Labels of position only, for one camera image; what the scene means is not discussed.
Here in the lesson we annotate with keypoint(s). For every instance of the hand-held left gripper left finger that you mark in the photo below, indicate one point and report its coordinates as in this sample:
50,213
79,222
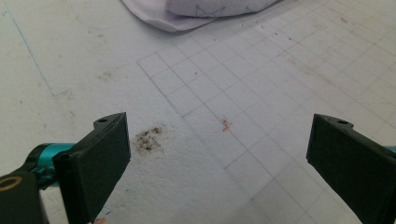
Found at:
93,165

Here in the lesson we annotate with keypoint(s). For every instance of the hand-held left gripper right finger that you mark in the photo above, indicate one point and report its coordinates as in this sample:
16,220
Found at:
355,168

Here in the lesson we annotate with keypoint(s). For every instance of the lilac printed towel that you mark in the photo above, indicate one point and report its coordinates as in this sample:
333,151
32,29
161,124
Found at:
174,15

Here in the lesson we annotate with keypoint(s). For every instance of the white foam mat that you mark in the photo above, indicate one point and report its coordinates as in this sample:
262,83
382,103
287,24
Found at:
218,93

